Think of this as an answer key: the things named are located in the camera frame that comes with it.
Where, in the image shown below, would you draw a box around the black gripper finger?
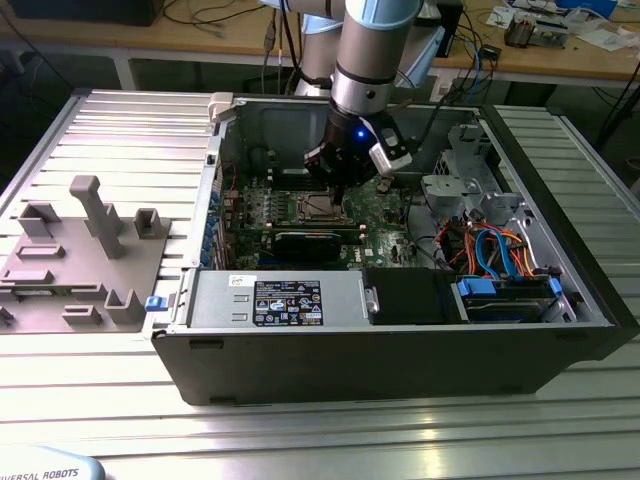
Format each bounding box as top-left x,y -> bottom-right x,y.
340,149 -> 377,206
303,143 -> 342,206

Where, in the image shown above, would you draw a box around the silver CPU plate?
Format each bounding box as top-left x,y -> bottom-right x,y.
305,193 -> 341,217

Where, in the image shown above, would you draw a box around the metal socket cover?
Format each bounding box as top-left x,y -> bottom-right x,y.
295,189 -> 351,224

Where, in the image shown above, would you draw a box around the CPU socket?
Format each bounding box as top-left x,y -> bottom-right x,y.
294,189 -> 351,225

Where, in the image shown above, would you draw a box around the black RAM slots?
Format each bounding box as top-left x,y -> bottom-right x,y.
269,222 -> 362,240
273,167 -> 326,194

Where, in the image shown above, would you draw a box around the green motherboard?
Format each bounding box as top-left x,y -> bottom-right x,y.
219,169 -> 426,271

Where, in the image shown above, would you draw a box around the black graphics card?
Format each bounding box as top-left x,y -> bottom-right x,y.
269,227 -> 344,264

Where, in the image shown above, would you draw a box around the silver metal drive cage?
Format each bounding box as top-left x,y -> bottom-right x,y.
419,122 -> 536,221

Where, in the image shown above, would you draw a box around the beige case latch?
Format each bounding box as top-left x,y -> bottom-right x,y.
207,92 -> 236,124

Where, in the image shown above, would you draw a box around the silver power supply unit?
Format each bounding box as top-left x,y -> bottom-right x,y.
187,269 -> 369,331

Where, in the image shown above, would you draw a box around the wooden desk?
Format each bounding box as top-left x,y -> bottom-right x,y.
0,0 -> 640,84

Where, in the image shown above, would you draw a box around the black open PC case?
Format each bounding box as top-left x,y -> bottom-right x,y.
149,94 -> 640,407

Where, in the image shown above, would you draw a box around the hard disk in blue carrier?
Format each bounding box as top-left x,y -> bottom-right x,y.
452,274 -> 564,324

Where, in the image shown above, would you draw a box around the copper heat sink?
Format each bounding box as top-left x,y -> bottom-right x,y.
503,14 -> 539,50

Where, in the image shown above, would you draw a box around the grey plastic parts rack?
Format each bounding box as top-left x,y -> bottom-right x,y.
0,174 -> 174,335

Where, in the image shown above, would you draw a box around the large black box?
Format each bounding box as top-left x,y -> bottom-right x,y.
7,0 -> 166,27

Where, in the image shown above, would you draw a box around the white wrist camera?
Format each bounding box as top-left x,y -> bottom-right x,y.
368,112 -> 414,177

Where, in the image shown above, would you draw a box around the black camera cable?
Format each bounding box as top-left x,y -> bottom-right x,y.
416,86 -> 467,151

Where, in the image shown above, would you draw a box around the blue data wire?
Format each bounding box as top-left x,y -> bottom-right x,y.
492,228 -> 517,280
473,227 -> 499,279

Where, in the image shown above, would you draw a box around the orange wire bundle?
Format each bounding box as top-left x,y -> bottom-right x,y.
449,224 -> 539,276

